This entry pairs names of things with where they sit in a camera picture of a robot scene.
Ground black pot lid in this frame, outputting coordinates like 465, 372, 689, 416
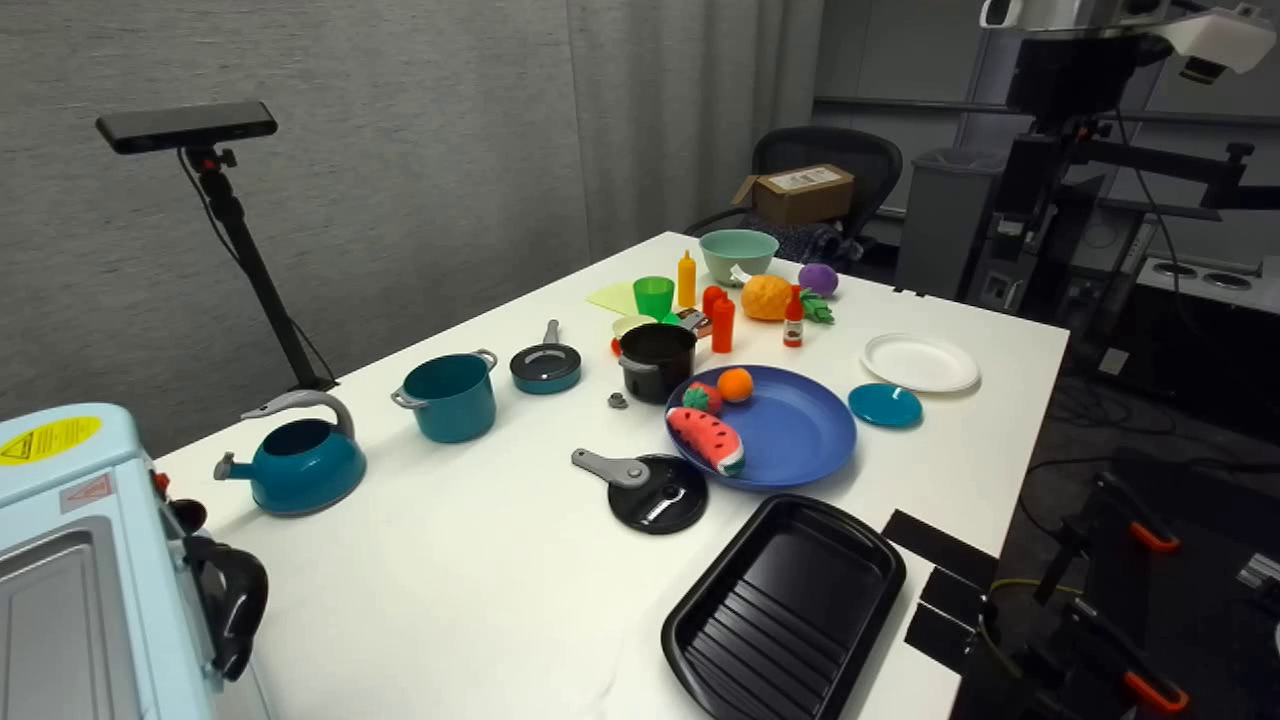
609, 457, 709, 534

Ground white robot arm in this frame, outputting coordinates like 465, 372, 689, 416
980, 0, 1276, 127

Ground black toy pot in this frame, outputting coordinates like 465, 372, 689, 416
619, 323, 696, 402

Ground teal toy pot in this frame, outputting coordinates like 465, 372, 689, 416
392, 348, 498, 445

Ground green plastic cup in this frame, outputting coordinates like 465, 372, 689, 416
634, 276, 676, 320

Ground orange ketchup bottle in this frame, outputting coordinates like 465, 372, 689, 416
704, 285, 737, 351

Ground toy orange fruit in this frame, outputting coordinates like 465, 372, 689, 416
717, 369, 755, 402

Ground small teal frying pan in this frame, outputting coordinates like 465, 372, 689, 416
507, 320, 581, 395

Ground toy watermelon slice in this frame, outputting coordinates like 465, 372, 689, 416
669, 407, 746, 476

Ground yellow mustard bottle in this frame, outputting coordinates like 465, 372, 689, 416
676, 253, 696, 316

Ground mint green bowl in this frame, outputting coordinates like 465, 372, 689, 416
702, 228, 780, 285

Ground large blue plate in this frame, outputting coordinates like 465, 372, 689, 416
674, 363, 858, 490

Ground small red sauce bottle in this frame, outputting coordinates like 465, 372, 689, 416
784, 285, 806, 348

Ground green toy vegetable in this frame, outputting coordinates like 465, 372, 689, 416
806, 297, 836, 323

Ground purple toy vegetable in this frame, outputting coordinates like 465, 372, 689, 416
798, 264, 839, 297

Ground black office chair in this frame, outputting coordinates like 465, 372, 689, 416
689, 127, 903, 273

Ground cardboard box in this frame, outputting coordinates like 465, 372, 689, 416
734, 164, 858, 223

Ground white plate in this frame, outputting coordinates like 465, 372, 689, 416
859, 331, 980, 395

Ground black baking tray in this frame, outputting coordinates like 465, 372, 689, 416
662, 495, 903, 720

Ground teal toy kettle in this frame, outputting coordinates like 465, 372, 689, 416
214, 388, 367, 517

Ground light blue toaster oven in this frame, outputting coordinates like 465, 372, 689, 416
0, 402, 273, 720

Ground black camera on tripod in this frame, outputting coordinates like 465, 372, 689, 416
98, 101, 337, 388

